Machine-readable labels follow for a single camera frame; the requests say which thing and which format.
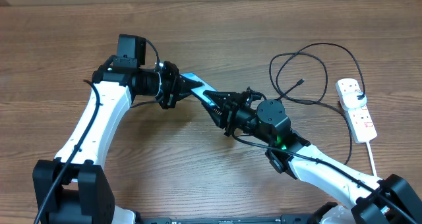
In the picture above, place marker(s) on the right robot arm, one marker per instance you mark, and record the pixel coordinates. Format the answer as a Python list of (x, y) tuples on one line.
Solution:
[(255, 120)]

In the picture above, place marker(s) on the blue Galaxy smartphone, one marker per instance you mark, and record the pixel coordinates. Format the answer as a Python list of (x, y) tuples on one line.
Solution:
[(199, 92)]

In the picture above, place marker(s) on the white power strip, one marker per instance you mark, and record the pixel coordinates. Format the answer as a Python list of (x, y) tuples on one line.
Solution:
[(360, 121)]

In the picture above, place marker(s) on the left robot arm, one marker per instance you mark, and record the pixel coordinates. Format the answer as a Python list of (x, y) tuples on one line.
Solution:
[(72, 187)]

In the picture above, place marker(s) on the white charger plug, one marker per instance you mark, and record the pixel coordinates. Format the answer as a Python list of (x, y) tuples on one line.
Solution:
[(352, 100)]

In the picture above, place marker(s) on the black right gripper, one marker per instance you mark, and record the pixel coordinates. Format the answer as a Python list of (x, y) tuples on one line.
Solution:
[(235, 100)]

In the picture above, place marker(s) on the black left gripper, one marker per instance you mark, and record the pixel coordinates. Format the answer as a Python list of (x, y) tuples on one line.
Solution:
[(169, 99)]

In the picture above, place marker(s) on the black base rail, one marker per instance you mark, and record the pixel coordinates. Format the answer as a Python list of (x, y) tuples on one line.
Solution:
[(283, 219)]

